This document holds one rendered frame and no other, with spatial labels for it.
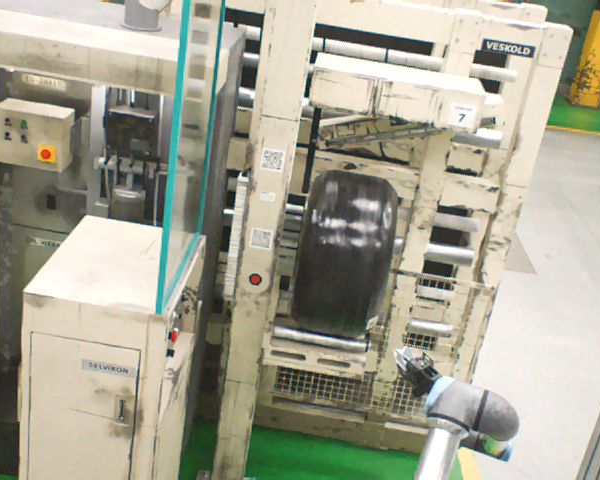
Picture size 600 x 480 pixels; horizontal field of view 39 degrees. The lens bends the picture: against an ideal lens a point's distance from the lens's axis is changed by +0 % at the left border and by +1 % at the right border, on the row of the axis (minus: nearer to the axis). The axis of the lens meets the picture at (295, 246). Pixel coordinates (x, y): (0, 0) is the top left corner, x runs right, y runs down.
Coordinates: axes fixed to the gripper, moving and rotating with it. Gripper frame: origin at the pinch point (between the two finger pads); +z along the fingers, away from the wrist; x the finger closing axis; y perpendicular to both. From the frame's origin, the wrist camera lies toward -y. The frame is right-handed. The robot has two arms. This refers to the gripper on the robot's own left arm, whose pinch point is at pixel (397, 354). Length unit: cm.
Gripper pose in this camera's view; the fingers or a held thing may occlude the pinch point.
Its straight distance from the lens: 280.7
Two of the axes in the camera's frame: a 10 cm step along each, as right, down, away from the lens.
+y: -0.6, -7.3, -6.8
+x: -8.3, 4.2, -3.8
